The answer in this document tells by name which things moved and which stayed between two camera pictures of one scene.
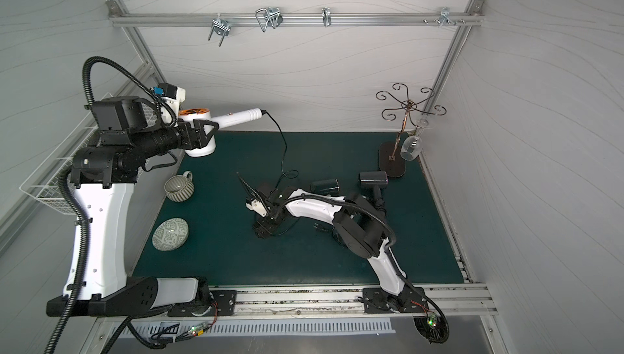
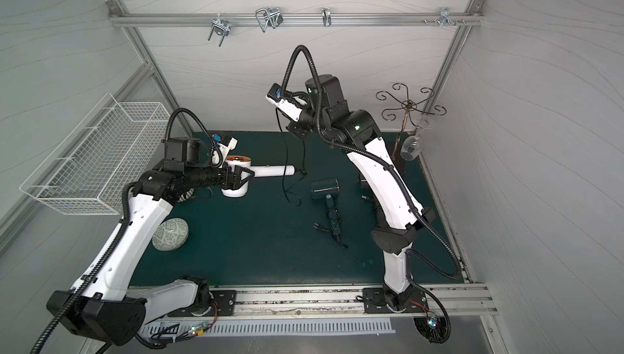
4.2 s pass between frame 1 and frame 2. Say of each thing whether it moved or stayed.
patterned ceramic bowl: stayed
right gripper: moved
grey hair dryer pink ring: stayed
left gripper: moved
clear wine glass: stayed
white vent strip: stayed
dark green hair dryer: stayed
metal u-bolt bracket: stayed
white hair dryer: moved
